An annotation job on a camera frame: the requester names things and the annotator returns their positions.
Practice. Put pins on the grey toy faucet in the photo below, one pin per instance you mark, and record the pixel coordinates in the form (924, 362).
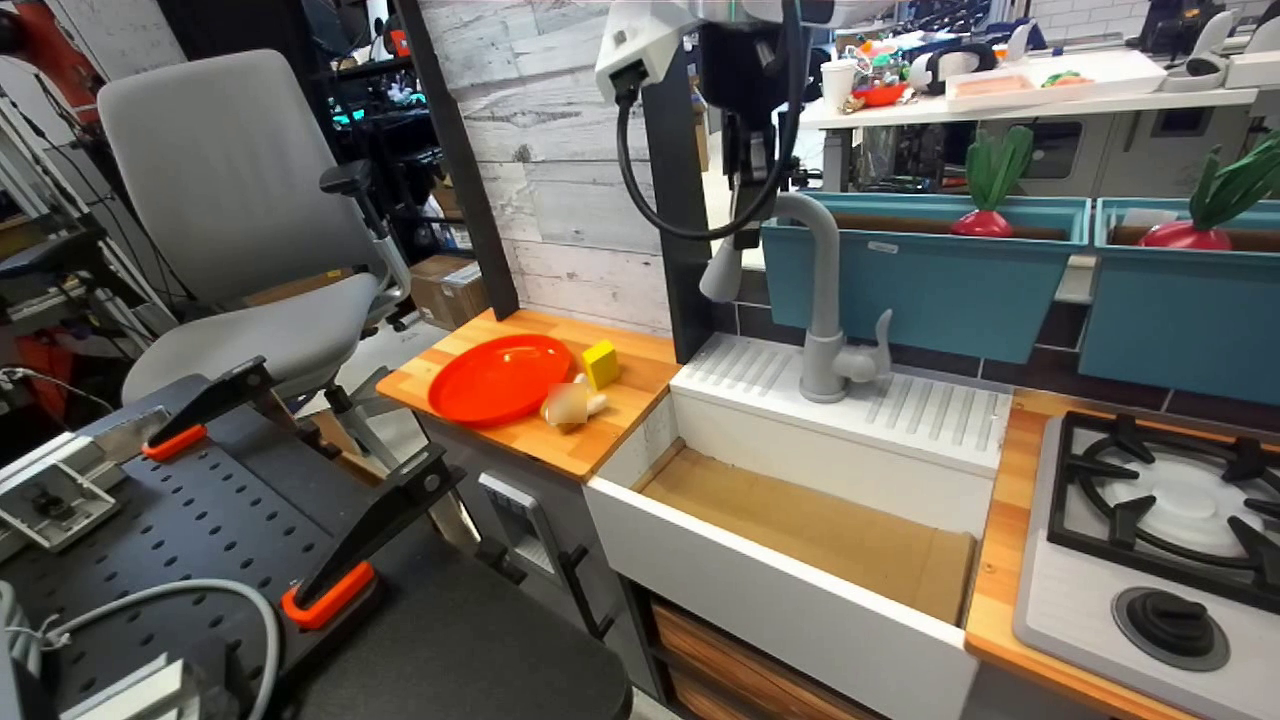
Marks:
(830, 366)

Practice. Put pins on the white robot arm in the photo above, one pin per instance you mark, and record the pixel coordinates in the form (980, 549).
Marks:
(643, 33)

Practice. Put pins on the yellow toy block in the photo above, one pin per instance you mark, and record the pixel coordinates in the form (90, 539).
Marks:
(602, 362)

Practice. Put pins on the small white toy figure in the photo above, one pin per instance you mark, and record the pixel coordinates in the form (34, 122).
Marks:
(575, 406)

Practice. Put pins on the wooden counter top left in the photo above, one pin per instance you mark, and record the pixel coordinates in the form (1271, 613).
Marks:
(647, 370)

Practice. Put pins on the orange plastic plate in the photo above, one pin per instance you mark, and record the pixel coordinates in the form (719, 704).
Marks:
(502, 380)

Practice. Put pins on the cardboard box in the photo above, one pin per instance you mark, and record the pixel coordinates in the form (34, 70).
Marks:
(451, 289)

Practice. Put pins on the white toy sink basin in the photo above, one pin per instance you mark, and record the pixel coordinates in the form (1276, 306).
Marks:
(830, 539)

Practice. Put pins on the grey wood-pattern back panel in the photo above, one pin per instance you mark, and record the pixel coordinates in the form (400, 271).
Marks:
(529, 146)

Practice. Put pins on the left teal planter box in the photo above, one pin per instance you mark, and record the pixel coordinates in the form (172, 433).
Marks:
(947, 292)

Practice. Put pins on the teal planter box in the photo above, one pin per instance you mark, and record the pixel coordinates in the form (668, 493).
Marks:
(947, 292)
(1194, 320)

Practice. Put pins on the black orange clamp near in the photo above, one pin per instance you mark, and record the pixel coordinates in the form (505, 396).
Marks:
(348, 574)

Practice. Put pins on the black orange clamp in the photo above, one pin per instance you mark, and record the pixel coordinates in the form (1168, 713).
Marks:
(348, 574)
(188, 427)

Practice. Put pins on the grey office chair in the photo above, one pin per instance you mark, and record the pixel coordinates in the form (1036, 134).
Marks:
(225, 169)

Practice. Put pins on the red toy radish left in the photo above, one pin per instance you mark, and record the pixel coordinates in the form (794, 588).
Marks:
(992, 169)

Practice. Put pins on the red toy radish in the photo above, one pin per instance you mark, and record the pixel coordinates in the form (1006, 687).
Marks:
(1223, 193)
(992, 169)

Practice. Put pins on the black orange clamp far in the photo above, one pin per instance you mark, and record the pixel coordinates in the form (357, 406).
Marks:
(188, 427)

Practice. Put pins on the toy gas stove top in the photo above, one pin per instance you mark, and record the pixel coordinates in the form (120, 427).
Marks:
(1152, 562)

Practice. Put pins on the right teal planter box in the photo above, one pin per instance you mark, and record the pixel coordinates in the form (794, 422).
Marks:
(1194, 320)

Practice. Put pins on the red toy radish right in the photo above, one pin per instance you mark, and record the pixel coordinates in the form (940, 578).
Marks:
(1223, 193)

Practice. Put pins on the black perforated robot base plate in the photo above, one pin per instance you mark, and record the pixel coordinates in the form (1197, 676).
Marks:
(125, 565)

